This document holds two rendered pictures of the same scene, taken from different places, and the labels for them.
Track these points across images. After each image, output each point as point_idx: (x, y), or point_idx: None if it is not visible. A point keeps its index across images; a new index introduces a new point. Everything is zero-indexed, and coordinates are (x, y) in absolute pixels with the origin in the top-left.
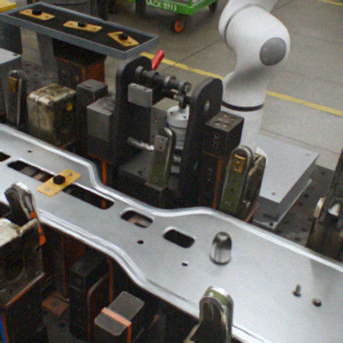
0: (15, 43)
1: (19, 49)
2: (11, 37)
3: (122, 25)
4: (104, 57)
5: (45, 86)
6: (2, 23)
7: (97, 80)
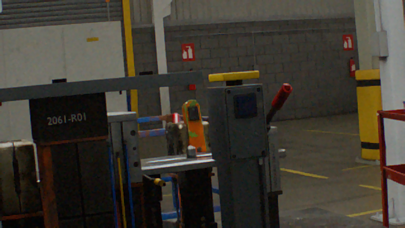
0: (219, 139)
1: (222, 151)
2: (216, 126)
3: (16, 87)
4: (37, 139)
5: (26, 140)
6: (207, 98)
7: (42, 174)
